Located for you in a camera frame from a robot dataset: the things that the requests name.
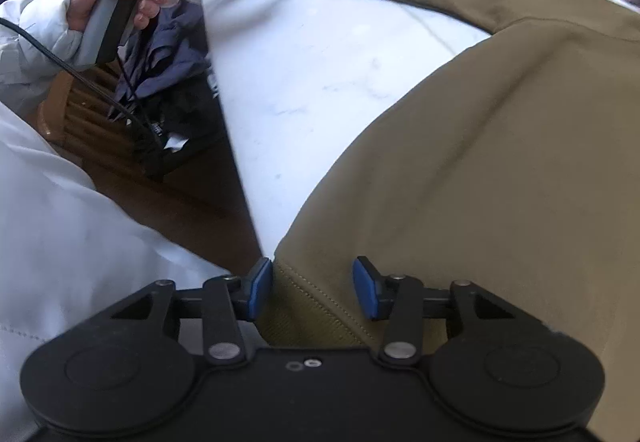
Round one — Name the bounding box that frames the wooden chair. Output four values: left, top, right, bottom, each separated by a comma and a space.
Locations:
37, 62, 171, 184

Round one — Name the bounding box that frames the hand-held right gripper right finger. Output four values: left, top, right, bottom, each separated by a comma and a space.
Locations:
352, 257, 526, 367

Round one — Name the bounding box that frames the person's left forearm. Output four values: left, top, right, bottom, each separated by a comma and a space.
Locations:
0, 0, 95, 99

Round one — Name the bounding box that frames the olive green sweatshirt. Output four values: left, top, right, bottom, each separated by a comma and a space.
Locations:
260, 0, 640, 442

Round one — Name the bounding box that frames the navy blue garment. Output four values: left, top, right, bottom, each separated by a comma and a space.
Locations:
114, 0, 218, 124

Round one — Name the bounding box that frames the black cable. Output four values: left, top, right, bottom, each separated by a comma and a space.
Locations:
0, 16, 167, 179

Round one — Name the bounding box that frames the black garment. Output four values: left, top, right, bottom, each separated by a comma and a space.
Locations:
144, 81, 232, 174

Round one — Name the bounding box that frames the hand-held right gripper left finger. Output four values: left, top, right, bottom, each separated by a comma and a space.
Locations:
107, 258, 273, 364

